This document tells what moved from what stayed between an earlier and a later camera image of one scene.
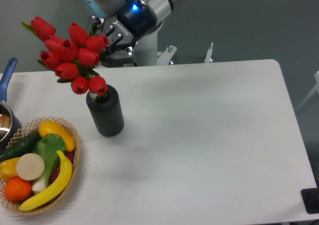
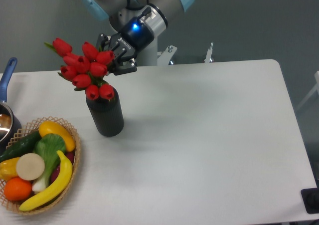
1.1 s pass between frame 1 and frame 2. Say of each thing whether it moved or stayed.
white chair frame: stayed
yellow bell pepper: stayed
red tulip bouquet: moved
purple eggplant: stayed
